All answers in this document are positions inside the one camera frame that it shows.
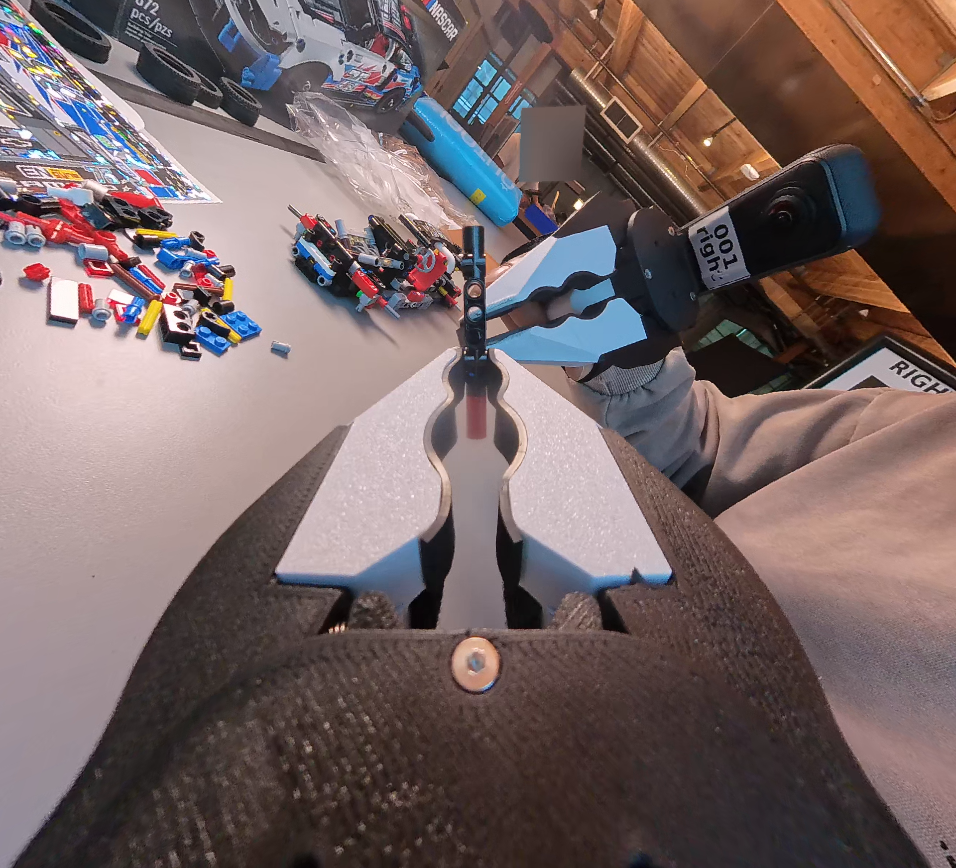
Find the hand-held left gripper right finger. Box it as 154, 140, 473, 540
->
489, 350, 673, 623

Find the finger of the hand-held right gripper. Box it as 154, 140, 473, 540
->
485, 282, 651, 366
484, 224, 619, 318

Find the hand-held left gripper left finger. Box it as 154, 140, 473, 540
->
276, 347, 458, 623

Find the black lego panel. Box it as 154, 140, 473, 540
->
459, 224, 488, 382

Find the person's right forearm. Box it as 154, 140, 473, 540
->
571, 349, 956, 522

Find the partly built lego car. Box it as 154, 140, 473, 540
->
290, 207, 466, 320

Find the pile of mixed lego pieces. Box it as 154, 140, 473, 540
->
0, 181, 264, 361

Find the black lego tyre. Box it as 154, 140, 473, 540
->
219, 78, 264, 127

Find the person's right hand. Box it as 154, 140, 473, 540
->
499, 244, 582, 333

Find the light blue padded case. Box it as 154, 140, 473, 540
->
399, 95, 524, 228

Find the clear plastic bag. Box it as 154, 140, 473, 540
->
287, 92, 466, 228

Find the black framed marker sign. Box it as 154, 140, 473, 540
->
803, 334, 956, 395

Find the colourful sticker sheet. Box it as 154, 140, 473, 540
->
0, 0, 222, 212

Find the metal ventilation duct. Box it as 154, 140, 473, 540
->
568, 69, 705, 214

